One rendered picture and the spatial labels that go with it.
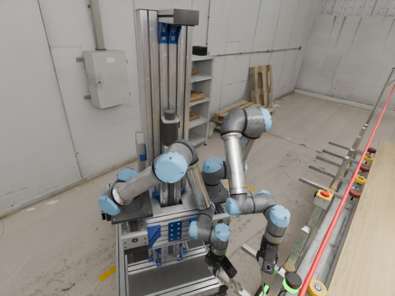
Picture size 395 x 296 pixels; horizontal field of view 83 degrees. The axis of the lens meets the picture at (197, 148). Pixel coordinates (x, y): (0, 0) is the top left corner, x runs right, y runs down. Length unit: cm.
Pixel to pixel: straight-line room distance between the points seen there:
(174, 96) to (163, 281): 144
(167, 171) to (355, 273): 114
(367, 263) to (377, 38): 731
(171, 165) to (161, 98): 49
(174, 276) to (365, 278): 128
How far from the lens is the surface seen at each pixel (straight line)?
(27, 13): 275
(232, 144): 99
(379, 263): 170
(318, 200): 141
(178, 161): 84
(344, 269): 156
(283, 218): 94
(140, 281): 207
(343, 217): 234
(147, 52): 117
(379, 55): 842
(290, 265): 142
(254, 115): 106
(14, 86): 276
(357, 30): 849
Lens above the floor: 200
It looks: 30 degrees down
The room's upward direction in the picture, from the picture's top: 4 degrees clockwise
